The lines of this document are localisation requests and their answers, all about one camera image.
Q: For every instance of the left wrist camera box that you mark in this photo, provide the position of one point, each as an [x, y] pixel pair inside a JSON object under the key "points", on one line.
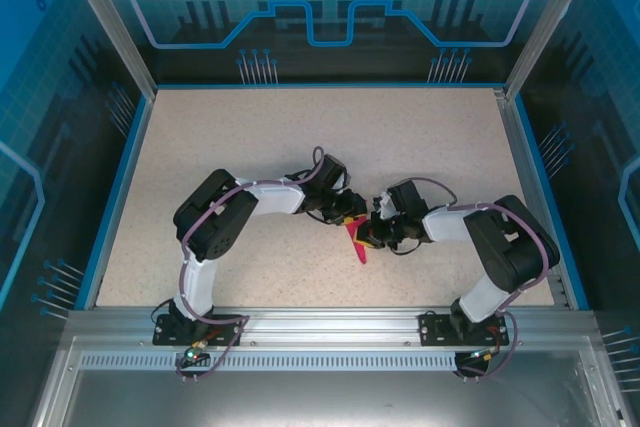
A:
{"points": [[346, 181]]}

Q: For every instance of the metal sheet panel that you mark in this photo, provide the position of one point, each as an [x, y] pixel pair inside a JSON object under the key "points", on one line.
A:
{"points": [[325, 397]]}

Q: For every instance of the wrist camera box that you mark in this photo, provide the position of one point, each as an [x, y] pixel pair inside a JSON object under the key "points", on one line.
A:
{"points": [[384, 207], [346, 181]]}

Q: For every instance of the aluminium mounting rail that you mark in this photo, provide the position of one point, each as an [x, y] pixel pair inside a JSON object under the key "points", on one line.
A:
{"points": [[330, 327]]}

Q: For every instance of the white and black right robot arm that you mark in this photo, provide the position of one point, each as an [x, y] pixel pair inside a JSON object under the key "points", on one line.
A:
{"points": [[445, 224]]}

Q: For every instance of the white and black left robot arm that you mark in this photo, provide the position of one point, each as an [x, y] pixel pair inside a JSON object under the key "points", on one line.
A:
{"points": [[275, 199]]}

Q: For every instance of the blue table frame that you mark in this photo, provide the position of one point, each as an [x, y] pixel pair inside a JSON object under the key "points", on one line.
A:
{"points": [[548, 197]]}

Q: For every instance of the aluminium corner post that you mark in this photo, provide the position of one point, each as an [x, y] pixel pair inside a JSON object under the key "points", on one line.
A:
{"points": [[114, 22], [545, 22]]}

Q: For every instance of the aluminium side rail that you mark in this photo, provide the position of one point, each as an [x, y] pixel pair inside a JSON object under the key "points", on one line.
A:
{"points": [[533, 197]]}

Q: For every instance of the pink paper sheet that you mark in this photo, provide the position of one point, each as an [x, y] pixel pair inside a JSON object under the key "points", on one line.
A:
{"points": [[362, 252]]}

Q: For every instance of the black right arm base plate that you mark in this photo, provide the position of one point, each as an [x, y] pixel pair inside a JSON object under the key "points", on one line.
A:
{"points": [[435, 329]]}

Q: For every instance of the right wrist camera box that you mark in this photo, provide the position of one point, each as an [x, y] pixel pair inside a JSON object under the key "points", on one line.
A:
{"points": [[384, 207]]}

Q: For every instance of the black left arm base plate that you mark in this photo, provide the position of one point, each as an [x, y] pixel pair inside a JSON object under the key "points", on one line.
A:
{"points": [[225, 334]]}

